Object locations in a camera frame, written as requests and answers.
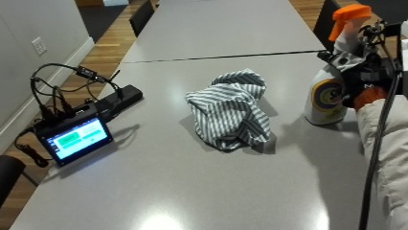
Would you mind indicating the black touchscreen device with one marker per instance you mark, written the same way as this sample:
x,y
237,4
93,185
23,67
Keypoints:
x,y
76,137

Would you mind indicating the white wall outlet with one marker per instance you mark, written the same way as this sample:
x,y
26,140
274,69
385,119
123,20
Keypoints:
x,y
39,45

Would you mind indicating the black rectangular box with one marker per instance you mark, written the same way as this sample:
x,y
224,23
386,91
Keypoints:
x,y
121,97

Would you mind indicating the grey white striped cloth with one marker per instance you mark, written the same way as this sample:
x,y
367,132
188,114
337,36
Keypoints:
x,y
232,111

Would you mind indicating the white spray bottle orange trigger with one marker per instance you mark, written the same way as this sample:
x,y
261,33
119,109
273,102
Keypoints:
x,y
325,96

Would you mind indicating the black chair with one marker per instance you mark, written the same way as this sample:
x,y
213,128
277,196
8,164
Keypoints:
x,y
327,22
10,175
143,16

